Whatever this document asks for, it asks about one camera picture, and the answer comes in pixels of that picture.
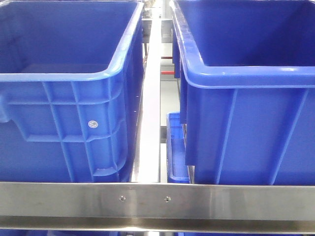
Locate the large blue crate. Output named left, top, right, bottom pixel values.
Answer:
left=171, top=0, right=315, bottom=185
left=0, top=0, right=143, bottom=182

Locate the blue bin behind crates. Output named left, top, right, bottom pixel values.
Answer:
left=166, top=112, right=189, bottom=183

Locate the steel shelf front rail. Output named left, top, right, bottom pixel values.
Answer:
left=0, top=182, right=315, bottom=234

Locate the large blue crate right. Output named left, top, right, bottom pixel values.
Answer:
left=171, top=0, right=315, bottom=185

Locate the large blue crate left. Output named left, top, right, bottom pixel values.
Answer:
left=0, top=0, right=143, bottom=182

